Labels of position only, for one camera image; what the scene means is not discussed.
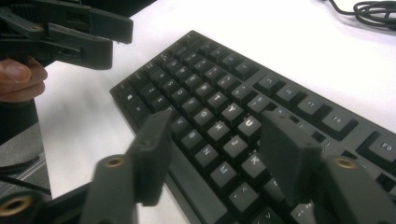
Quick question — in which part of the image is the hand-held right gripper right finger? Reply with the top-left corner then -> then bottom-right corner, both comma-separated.
259,109 -> 396,224

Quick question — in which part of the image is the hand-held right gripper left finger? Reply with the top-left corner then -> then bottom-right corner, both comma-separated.
78,109 -> 175,224

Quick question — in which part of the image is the black computer keyboard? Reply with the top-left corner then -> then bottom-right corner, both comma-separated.
109,29 -> 396,224

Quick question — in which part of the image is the white table sheet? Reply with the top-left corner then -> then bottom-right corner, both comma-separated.
33,0 -> 396,224

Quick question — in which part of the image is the left hand-held gripper black cable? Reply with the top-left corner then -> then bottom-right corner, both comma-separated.
0,173 -> 53,198

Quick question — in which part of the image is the black keyboard cable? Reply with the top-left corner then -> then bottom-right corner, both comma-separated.
326,0 -> 396,32

